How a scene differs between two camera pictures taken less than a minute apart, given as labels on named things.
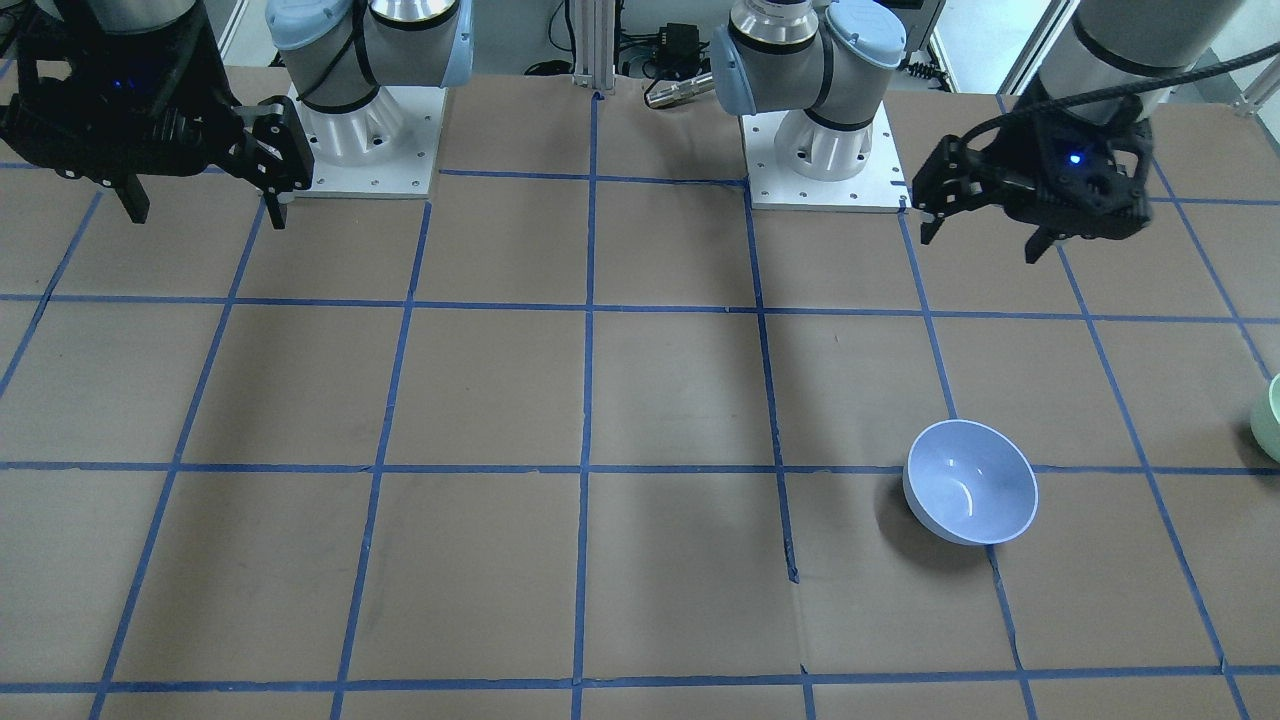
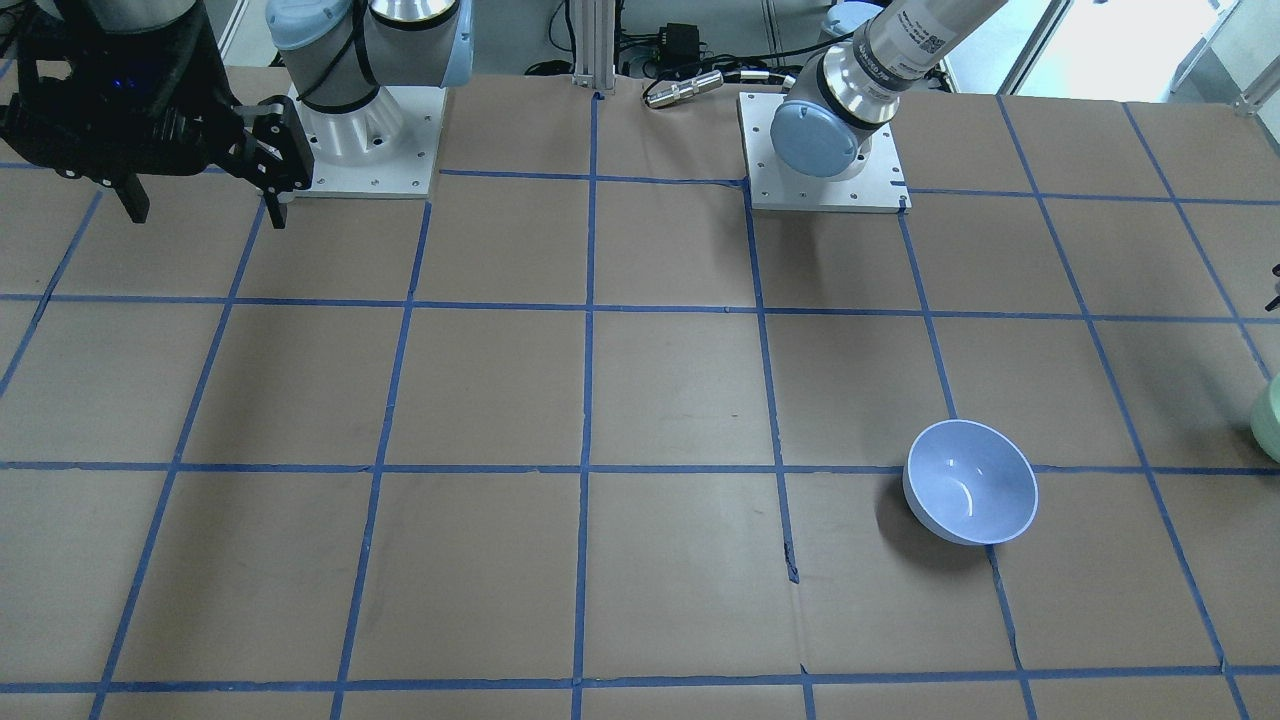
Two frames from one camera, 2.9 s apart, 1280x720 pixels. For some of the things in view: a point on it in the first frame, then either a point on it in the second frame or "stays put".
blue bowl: (969, 482) stays put
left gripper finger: (949, 178) -> (1274, 304)
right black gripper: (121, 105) stays put
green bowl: (1265, 420) stays put
